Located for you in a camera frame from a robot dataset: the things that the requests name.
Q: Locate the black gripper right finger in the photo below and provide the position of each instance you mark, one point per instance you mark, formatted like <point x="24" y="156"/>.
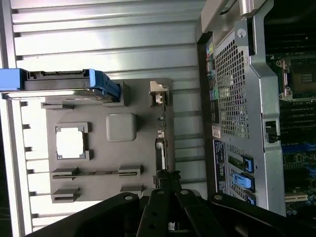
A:
<point x="192" y="209"/>

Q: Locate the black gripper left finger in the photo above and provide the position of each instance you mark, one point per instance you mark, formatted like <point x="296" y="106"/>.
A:
<point x="155" y="212"/>

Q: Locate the dark blue label sticker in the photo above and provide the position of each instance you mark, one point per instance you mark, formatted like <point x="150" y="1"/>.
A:
<point x="219" y="168"/>

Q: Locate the large blue card clip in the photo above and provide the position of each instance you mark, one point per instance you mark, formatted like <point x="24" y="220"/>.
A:
<point x="243" y="180"/>

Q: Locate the small blue card clip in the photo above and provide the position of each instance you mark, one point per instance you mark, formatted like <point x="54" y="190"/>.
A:
<point x="251" y="198"/>
<point x="248" y="163"/>

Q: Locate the green RAM stick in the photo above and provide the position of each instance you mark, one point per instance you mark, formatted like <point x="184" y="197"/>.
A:
<point x="98" y="173"/>

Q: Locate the gray parts rack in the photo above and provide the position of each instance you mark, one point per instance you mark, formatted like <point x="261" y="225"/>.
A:
<point x="98" y="153"/>

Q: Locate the gray square pad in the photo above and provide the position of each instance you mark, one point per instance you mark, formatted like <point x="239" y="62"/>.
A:
<point x="121" y="127"/>

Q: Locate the white expansion slot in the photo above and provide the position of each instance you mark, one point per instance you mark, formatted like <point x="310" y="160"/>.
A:
<point x="296" y="197"/>

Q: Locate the silver open PC case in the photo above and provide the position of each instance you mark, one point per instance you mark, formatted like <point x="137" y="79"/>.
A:
<point x="256" y="123"/>

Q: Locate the silver CPU chip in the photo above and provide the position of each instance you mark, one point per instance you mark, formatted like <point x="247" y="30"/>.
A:
<point x="70" y="142"/>

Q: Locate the blue expansion slot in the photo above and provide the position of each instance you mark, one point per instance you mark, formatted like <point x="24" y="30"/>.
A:
<point x="297" y="148"/>

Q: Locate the green motherboard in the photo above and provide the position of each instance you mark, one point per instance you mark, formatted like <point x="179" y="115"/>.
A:
<point x="298" y="148"/>

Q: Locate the rear port panel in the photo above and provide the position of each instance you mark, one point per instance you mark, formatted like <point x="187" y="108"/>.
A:
<point x="212" y="84"/>

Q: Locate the hard disk in blue carrier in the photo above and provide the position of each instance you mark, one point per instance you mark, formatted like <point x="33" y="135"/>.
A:
<point x="61" y="84"/>

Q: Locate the CPU socket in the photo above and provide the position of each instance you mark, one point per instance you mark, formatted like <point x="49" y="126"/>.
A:
<point x="300" y="79"/>

